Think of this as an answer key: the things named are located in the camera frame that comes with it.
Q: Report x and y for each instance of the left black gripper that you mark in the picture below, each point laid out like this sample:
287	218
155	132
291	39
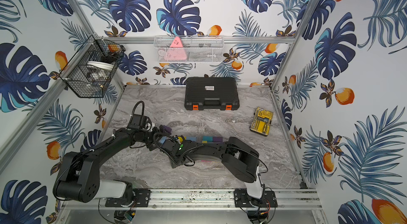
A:
156	130

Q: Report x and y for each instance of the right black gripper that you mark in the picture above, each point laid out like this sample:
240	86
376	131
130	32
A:
174	164

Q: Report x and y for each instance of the teal block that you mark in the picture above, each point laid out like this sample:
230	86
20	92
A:
207	139

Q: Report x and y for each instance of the purple block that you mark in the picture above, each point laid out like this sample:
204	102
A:
217	139
165	129

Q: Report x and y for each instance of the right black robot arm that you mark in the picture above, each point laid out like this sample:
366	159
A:
239	158

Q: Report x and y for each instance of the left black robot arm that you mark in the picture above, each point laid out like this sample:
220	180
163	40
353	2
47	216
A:
79	174

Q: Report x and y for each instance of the black plastic tool case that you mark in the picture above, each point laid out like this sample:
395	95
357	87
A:
203	93

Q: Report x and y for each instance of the white coil in basket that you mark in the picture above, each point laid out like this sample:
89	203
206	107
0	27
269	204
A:
100	65

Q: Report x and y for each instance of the yellow screwdriver bit set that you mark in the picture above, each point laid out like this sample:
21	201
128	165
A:
261	122

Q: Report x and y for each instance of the pink triangle object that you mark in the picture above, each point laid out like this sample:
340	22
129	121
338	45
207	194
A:
176	51

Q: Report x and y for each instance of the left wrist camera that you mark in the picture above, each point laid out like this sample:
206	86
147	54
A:
139	122

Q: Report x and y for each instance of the aluminium front rail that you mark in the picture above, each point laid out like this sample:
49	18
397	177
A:
206	199

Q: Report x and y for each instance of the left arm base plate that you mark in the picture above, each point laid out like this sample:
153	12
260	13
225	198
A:
138	198

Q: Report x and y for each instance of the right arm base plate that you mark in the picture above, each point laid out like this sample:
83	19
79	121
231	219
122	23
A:
243	200

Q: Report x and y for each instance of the black wire basket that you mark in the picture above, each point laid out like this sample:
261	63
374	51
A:
88	82

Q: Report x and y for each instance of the clear mesh wall shelf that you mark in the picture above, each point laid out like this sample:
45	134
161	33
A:
199	49

